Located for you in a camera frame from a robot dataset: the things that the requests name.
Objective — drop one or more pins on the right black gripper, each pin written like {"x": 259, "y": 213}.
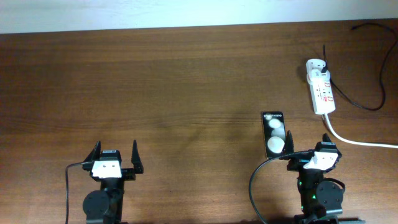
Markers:
{"x": 297, "y": 163}

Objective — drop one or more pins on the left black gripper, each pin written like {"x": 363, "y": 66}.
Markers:
{"x": 129, "y": 173}

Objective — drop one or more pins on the black smartphone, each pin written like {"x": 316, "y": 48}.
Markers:
{"x": 274, "y": 133}

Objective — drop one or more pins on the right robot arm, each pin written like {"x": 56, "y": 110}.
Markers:
{"x": 321, "y": 197}

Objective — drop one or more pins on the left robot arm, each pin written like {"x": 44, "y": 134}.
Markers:
{"x": 105, "y": 205}

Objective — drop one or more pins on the white charger adapter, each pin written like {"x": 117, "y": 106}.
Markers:
{"x": 316, "y": 75}

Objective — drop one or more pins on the white power strip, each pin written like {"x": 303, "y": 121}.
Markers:
{"x": 321, "y": 92}

